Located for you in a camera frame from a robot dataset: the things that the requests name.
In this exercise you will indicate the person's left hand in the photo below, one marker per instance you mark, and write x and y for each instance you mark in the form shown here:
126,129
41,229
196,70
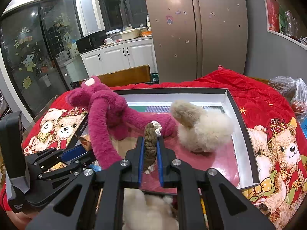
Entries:
21,219

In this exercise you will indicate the black shallow gift box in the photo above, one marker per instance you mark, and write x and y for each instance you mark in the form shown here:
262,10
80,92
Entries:
235,160

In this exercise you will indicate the red teddy bear blanket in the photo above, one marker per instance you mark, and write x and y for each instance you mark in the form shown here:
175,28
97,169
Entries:
279,145

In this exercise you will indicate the champagne double door refrigerator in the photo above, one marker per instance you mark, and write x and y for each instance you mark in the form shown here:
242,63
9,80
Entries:
193,37

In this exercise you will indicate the red gift box on shelf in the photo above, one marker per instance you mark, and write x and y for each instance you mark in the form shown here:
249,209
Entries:
273,15

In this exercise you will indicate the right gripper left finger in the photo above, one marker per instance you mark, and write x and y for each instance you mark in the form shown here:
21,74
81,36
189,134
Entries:
94,200

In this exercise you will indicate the white mug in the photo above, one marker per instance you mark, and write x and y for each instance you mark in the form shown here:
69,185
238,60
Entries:
108,41

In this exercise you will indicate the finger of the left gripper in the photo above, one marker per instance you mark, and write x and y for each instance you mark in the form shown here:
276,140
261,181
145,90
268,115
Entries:
71,170
55,159

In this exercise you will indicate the olive brown scrunchie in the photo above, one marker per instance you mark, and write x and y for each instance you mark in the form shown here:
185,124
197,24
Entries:
151,133

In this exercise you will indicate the clear plastic bag of fruit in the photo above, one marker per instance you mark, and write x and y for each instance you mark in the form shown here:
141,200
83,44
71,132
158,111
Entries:
294,90

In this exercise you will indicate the white kitchen cabinet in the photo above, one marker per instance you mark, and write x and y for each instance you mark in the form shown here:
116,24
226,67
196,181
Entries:
121,56

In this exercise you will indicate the white plush rabbit keychain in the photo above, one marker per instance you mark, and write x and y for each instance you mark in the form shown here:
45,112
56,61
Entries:
144,211

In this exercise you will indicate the cream plastic basin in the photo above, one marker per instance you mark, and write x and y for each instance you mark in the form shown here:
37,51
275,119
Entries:
131,34

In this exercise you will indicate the glass sliding door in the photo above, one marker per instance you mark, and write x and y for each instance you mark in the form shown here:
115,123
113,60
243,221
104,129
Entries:
36,41

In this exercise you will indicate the black microwave oven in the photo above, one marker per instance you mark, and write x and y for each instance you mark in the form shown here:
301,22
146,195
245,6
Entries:
91,41

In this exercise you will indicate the white wall shelf unit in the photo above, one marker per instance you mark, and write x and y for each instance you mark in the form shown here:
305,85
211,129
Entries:
291,24

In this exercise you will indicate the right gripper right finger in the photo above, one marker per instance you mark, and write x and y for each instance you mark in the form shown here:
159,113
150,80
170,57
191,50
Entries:
206,199

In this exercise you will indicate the magenta plush bear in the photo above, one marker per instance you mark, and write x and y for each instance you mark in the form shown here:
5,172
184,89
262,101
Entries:
110,116

